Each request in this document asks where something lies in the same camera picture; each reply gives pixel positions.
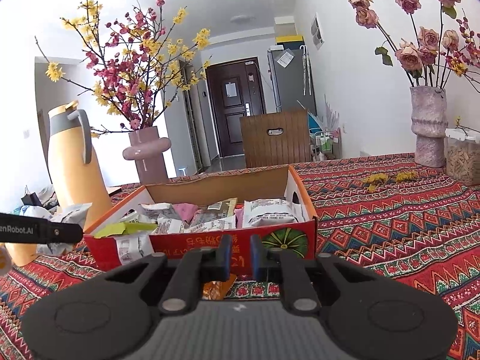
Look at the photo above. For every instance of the grey refrigerator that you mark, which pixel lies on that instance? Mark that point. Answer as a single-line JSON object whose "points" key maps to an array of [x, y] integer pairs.
{"points": [[291, 84]]}

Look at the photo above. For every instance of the white cracker snack packet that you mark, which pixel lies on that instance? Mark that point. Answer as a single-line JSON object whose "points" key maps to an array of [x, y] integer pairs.
{"points": [[268, 212]]}

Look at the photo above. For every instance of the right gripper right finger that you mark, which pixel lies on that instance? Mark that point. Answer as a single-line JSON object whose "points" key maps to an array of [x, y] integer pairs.
{"points": [[291, 273]]}

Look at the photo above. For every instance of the silver biscuit snack packet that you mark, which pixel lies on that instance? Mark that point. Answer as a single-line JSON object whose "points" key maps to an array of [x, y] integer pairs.
{"points": [[226, 223]]}

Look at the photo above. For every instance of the dried pink roses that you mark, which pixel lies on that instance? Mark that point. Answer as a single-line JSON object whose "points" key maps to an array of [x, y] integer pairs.
{"points": [[434, 54]]}

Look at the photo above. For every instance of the yellow thermos jug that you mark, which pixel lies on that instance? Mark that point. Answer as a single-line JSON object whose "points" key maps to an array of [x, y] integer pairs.
{"points": [[73, 163]]}

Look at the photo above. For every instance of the wire storage rack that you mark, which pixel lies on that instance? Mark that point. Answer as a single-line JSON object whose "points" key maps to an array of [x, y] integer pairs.
{"points": [[325, 144]]}

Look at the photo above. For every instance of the yellow ceramic mug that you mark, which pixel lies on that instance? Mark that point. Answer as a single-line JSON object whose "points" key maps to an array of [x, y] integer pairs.
{"points": [[22, 254]]}

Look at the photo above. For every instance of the pink snack packet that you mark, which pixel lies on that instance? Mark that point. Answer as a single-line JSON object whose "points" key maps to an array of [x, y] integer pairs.
{"points": [[185, 211]]}

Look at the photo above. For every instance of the orange cracker snack packet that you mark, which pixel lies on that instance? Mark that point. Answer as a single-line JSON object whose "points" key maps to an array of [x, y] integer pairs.
{"points": [[217, 290]]}

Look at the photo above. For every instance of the dark brown entry door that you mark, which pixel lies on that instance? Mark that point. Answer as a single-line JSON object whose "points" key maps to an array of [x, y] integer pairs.
{"points": [[236, 91]]}

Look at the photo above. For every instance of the patterned red tablecloth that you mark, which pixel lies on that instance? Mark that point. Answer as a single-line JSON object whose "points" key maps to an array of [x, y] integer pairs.
{"points": [[424, 233]]}

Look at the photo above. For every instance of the pink glass vase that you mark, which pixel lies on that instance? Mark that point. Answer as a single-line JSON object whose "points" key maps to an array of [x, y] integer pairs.
{"points": [[147, 151]]}

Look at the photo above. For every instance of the green snack bar packet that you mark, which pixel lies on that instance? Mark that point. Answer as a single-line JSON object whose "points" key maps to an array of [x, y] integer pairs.
{"points": [[124, 228]]}

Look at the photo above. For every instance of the yellow box atop fridge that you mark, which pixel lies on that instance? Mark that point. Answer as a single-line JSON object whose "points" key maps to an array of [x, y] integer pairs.
{"points": [[289, 39]]}

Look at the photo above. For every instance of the red orange cardboard box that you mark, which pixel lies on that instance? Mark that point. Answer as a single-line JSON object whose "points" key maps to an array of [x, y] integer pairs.
{"points": [[175, 218]]}

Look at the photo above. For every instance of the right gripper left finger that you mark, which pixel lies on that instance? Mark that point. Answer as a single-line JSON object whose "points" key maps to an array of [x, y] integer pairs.
{"points": [[198, 267]]}

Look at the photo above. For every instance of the clear cereal container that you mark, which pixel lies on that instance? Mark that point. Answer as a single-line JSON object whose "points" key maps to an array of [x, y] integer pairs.
{"points": [[463, 155]]}

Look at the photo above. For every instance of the fallen yellow petals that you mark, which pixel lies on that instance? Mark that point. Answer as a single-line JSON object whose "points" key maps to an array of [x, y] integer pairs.
{"points": [[375, 181]]}

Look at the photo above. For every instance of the textured lilac vase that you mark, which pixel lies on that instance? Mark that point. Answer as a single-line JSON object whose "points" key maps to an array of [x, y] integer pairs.
{"points": [[429, 123]]}

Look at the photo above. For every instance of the pink yellow blossom branches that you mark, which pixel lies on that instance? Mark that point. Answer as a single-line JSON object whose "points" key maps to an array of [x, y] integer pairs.
{"points": [[135, 59]]}

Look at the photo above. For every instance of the white blue plastic bag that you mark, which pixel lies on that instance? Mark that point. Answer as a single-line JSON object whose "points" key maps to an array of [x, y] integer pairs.
{"points": [[35, 211]]}

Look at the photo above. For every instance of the brown wooden chair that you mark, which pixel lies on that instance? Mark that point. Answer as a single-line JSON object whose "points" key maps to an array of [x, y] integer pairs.
{"points": [[276, 138]]}

